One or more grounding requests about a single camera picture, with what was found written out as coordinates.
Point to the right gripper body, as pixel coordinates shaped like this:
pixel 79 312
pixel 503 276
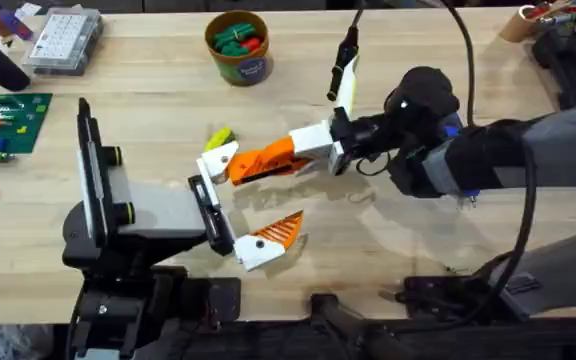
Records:
pixel 418 115

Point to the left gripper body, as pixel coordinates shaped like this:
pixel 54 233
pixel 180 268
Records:
pixel 163 210

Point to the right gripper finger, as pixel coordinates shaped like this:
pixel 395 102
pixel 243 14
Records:
pixel 308 142
pixel 337 160

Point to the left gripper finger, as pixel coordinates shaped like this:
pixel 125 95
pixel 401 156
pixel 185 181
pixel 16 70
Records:
pixel 263 245
pixel 215 162

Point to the orange ribbed wedge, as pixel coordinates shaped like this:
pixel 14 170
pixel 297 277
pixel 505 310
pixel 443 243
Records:
pixel 238 174

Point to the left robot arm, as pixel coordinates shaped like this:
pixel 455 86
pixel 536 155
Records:
pixel 118 300

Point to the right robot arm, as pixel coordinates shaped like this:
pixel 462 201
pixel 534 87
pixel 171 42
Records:
pixel 558 145

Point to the yellow-green toy vegetable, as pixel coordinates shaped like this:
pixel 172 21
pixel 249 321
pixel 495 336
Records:
pixel 219 138

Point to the right wrist plate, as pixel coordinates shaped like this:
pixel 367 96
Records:
pixel 349 85

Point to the left wrist black plate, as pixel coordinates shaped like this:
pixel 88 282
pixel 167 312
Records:
pixel 93 175

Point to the brown tub with toys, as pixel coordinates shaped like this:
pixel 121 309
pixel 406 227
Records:
pixel 240 50

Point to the black case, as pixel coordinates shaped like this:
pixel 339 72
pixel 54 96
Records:
pixel 563 70

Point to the green board with blocks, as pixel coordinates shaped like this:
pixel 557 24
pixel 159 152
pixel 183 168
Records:
pixel 8 125

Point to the heap of tools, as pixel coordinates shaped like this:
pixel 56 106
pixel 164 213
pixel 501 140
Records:
pixel 563 12

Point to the clear plastic parts box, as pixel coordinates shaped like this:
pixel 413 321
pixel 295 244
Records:
pixel 63 40

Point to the purple tool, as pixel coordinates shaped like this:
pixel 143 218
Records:
pixel 13 22

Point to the black rail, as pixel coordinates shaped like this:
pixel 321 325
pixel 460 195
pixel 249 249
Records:
pixel 418 345

